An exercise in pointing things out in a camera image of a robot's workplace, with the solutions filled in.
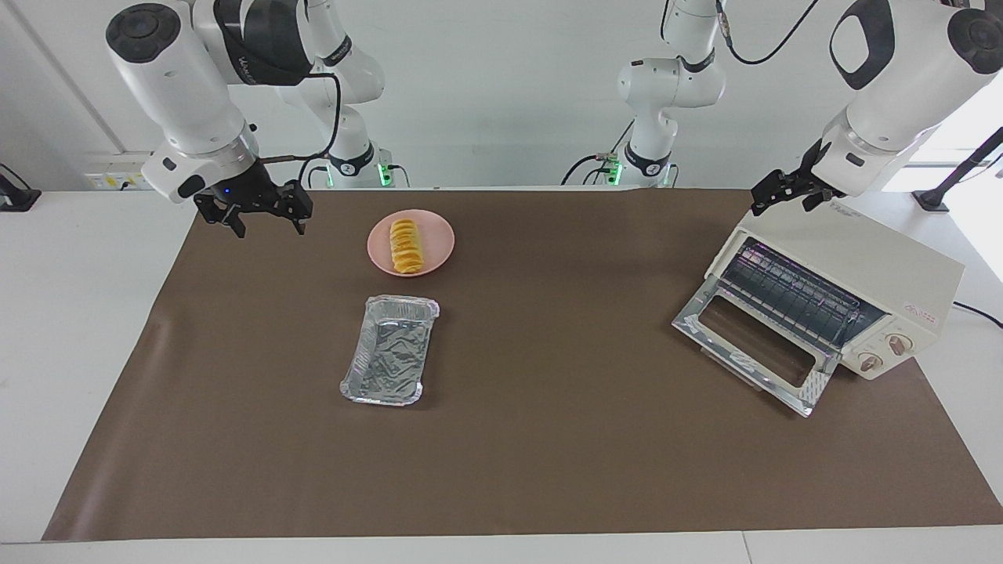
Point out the beige oven knob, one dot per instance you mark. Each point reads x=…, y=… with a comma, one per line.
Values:
x=899, y=342
x=870, y=362

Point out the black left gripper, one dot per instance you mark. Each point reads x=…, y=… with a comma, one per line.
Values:
x=811, y=168

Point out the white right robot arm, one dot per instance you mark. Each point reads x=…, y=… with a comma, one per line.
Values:
x=172, y=86

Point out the white wall outlet box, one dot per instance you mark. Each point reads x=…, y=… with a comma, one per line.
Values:
x=125, y=168

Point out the pink round plate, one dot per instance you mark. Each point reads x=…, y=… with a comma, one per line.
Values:
x=435, y=243

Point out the glass oven door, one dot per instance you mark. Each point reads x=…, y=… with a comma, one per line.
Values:
x=752, y=345

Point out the brown table mat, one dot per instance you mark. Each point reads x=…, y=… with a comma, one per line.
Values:
x=548, y=439

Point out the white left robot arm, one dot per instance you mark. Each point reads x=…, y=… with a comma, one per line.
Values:
x=901, y=78

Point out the aluminium foil tray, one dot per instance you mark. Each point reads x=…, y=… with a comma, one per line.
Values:
x=388, y=352

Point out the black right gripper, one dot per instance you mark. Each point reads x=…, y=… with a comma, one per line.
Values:
x=243, y=188

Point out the white toaster oven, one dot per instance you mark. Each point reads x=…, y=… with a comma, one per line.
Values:
x=878, y=258

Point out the black camera stand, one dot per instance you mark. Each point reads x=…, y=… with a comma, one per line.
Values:
x=931, y=200
x=16, y=200

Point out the yellow sliced bread loaf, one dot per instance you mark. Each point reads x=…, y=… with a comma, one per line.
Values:
x=406, y=247

